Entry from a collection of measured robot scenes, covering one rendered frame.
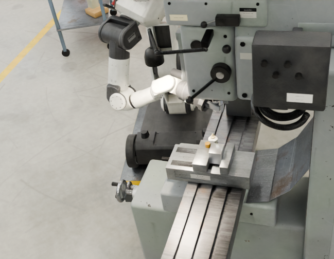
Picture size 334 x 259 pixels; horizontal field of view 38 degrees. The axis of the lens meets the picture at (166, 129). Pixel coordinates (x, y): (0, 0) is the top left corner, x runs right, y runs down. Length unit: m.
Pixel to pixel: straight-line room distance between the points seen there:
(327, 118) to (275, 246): 0.82
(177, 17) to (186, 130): 1.33
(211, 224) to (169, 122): 1.16
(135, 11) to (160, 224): 0.98
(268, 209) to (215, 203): 0.23
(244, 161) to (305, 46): 0.82
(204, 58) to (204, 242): 0.67
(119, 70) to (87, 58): 2.78
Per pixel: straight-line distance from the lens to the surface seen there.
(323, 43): 1.30
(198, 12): 1.58
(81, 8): 5.16
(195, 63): 1.71
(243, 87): 1.70
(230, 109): 2.32
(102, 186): 3.43
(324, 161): 1.73
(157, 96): 2.05
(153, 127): 2.90
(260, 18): 1.55
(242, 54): 1.62
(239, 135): 2.23
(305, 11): 1.54
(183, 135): 2.77
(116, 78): 2.11
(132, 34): 2.06
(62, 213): 3.36
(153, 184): 2.33
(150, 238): 2.43
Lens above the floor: 2.39
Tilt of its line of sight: 39 degrees down
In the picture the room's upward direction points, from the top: 10 degrees counter-clockwise
